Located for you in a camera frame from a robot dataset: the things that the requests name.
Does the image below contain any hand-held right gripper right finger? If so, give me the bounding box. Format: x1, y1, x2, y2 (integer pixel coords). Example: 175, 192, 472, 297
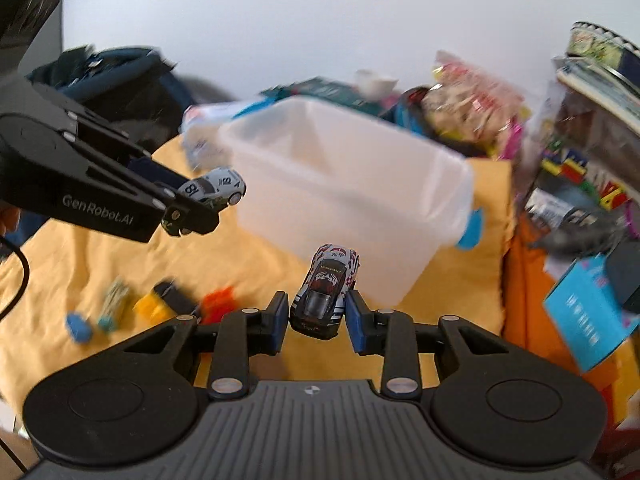
346, 290, 506, 401

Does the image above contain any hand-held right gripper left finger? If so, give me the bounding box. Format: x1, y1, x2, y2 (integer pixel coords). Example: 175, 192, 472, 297
122, 292, 291, 401

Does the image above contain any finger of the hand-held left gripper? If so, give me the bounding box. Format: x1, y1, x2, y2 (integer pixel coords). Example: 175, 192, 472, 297
32, 84, 188, 192
60, 125, 221, 237

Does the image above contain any white toy car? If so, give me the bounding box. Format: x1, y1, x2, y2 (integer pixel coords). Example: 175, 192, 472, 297
176, 167, 247, 209

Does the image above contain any black and red toy car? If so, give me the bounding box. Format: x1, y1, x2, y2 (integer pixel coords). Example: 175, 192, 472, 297
289, 243, 361, 339

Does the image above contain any white plastic storage bin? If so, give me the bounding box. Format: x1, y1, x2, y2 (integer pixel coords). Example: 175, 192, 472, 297
217, 96, 484, 307

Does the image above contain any orange block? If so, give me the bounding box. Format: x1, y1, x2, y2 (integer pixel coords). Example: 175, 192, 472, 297
199, 284, 239, 324

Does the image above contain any white tissue pack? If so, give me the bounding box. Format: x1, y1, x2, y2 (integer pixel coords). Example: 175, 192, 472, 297
180, 100, 277, 172

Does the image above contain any yellow blanket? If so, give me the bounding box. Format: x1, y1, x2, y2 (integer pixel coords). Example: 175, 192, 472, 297
0, 135, 517, 403

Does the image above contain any black block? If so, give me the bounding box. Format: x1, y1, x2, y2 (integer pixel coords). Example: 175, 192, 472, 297
152, 281, 202, 319

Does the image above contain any dark blue bag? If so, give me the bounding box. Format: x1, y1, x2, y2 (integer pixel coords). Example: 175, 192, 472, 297
27, 47, 194, 162

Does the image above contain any yellow block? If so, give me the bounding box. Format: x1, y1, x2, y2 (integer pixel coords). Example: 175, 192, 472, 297
133, 292, 169, 322

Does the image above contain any teal toy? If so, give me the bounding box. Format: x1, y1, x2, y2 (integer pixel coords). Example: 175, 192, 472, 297
97, 279, 132, 332

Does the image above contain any light blue block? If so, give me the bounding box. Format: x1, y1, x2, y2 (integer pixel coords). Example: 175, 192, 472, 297
65, 312, 94, 344

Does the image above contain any orange cabinet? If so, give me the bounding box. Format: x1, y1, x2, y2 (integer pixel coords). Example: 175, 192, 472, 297
502, 209, 640, 432

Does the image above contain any teal packet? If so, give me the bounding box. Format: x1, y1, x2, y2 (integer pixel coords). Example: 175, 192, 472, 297
259, 77, 397, 117

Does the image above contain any white cup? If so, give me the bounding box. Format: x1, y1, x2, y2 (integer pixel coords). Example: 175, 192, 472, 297
355, 68, 399, 99

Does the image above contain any light blue box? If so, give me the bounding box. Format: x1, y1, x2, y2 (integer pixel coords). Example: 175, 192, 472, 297
543, 254, 640, 374

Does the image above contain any clear snack bag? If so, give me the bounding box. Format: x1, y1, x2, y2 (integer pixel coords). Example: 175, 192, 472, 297
421, 50, 527, 157

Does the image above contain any colourful toy blocks set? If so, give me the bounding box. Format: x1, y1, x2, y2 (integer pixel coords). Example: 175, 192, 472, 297
541, 144, 632, 212

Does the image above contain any round patterned tin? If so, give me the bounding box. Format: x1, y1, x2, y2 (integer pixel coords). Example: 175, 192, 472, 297
567, 20, 640, 69

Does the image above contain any black cable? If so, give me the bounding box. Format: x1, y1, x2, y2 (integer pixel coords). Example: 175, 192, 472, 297
0, 234, 31, 322

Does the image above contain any grey cable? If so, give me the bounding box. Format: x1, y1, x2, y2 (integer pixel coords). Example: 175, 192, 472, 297
530, 209, 627, 257

